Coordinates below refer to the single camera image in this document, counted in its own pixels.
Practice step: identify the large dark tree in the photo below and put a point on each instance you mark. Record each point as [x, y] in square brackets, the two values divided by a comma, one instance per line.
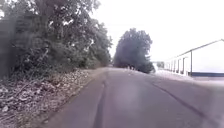
[133, 50]

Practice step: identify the grey asphalt road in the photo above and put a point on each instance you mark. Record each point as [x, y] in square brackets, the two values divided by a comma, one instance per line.
[133, 100]

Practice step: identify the pale paved yard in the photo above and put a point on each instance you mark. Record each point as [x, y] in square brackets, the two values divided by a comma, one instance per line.
[173, 75]

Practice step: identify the row of trees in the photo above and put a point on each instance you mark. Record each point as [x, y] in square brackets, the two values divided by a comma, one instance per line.
[50, 40]

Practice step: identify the leaf-strewn dirt verge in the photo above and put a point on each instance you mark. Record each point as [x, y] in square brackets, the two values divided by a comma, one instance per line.
[40, 91]

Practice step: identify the white building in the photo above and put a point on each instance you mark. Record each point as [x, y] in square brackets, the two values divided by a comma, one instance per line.
[207, 60]

